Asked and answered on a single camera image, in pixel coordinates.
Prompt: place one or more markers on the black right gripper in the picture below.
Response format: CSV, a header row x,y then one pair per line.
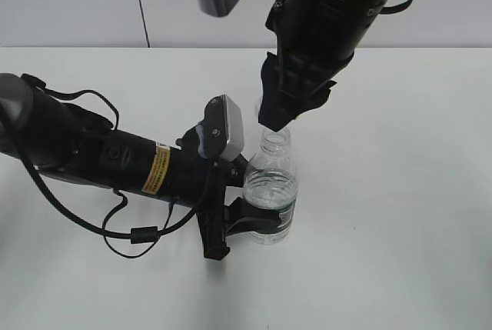
x,y
304,63

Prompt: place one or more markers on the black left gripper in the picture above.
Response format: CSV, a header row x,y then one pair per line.
x,y
216,219

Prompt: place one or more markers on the clear cestbon water bottle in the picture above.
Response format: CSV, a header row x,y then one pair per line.
x,y
271,183

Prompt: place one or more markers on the white green bottle cap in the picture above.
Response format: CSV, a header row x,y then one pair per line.
x,y
257,107

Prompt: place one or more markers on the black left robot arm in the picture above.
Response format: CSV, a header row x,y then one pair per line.
x,y
55,138

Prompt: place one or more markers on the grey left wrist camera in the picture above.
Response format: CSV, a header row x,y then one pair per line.
x,y
221,132

